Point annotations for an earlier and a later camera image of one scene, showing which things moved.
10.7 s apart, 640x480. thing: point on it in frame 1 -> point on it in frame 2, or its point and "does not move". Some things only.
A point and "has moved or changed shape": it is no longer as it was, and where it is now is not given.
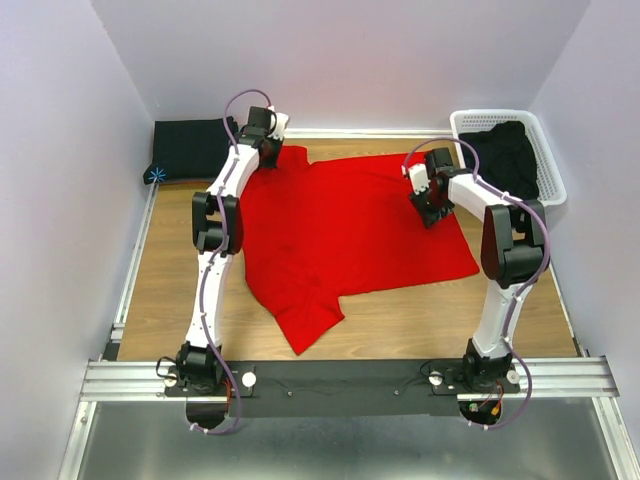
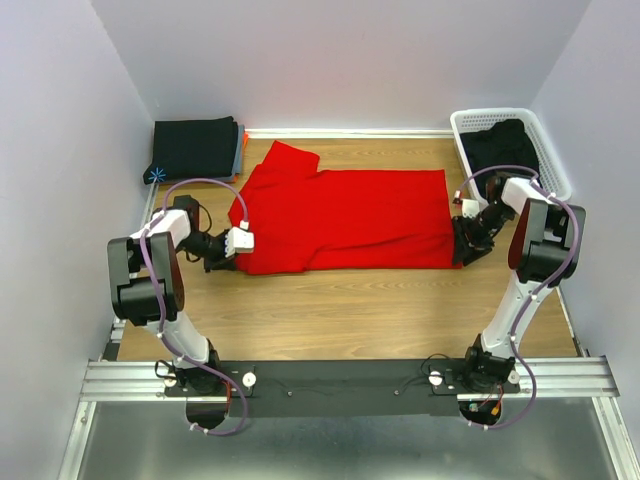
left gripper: [270, 155] -> [220, 261]
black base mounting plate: [343, 388] does not move
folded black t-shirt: [187, 149] does not move
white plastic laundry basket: [552, 190] does not move
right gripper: [431, 211] -> [467, 240]
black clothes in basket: [507, 161] does not move
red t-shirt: [317, 229] has moved or changed shape
